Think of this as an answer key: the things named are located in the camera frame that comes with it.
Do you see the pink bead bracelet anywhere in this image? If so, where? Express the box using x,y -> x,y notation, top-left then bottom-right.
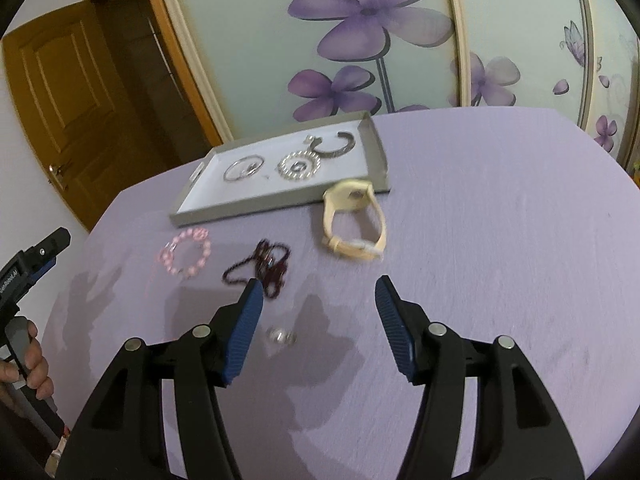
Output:
155,226 -> 213,280

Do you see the small pearl stud earring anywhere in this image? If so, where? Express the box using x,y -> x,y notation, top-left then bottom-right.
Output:
267,327 -> 296,346

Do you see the dark red bead necklace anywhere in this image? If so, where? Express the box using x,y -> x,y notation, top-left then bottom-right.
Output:
221,238 -> 292,300

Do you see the grey cardboard jewelry tray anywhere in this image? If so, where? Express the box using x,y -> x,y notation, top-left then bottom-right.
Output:
169,112 -> 390,226

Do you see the person's left hand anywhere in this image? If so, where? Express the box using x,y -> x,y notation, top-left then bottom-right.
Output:
1,320 -> 54,403

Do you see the brown wooden door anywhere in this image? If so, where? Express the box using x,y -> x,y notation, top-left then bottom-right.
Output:
2,1 -> 167,230

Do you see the purple tablecloth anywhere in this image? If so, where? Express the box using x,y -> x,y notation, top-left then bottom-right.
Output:
43,108 -> 639,479

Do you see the thin silver bangle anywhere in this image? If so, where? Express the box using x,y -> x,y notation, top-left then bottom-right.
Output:
222,155 -> 265,182

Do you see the flower-print sliding wardrobe door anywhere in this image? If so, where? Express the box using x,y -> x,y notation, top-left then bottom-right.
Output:
162,0 -> 639,168

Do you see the metal door handle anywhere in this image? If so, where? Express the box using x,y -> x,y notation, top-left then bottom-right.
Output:
48,164 -> 68,192

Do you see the white pearl bracelet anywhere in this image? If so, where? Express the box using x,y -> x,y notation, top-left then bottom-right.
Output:
276,148 -> 324,181

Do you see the dark silver cuff bracelet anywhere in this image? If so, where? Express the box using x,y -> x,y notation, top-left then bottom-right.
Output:
308,130 -> 357,158

